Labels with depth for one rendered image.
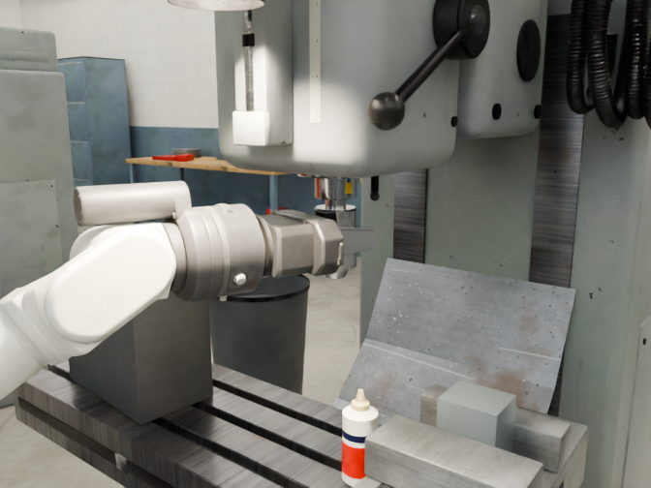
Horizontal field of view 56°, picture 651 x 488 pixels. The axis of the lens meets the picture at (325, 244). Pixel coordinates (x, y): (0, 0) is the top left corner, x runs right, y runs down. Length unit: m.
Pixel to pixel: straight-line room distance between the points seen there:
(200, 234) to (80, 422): 0.47
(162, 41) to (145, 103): 0.81
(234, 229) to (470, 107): 0.29
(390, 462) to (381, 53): 0.36
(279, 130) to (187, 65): 6.86
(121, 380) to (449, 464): 0.49
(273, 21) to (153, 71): 7.35
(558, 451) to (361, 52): 0.41
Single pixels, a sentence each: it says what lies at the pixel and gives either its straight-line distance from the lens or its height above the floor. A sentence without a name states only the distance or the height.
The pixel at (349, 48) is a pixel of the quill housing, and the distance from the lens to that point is 0.53.
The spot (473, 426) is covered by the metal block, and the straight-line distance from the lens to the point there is 0.61.
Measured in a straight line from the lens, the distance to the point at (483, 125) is 0.69.
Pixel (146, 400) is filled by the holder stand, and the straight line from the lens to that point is 0.87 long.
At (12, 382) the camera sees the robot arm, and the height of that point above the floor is 1.16.
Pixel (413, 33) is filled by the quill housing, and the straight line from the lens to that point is 0.58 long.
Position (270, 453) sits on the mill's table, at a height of 0.96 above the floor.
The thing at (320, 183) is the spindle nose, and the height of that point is 1.30.
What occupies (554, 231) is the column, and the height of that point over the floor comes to 1.20.
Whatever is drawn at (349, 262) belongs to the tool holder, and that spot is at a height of 1.21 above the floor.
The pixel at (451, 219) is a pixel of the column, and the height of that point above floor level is 1.20.
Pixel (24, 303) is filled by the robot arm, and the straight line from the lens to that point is 0.52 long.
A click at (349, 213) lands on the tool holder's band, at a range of 0.64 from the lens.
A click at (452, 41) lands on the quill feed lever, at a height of 1.43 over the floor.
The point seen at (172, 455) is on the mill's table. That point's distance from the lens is 0.81.
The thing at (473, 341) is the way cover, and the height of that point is 1.02.
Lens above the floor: 1.37
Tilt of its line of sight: 12 degrees down
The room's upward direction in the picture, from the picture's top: straight up
